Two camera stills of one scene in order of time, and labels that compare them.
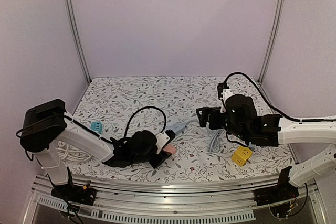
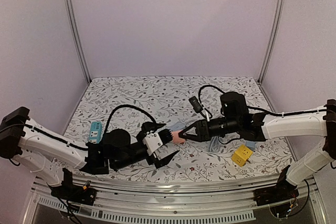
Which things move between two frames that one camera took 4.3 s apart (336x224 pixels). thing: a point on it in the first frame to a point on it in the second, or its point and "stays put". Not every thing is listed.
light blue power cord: [214, 145] stays put
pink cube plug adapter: [170, 148] to [176, 138]
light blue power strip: [177, 127] stays put
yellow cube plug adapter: [241, 155] stays put
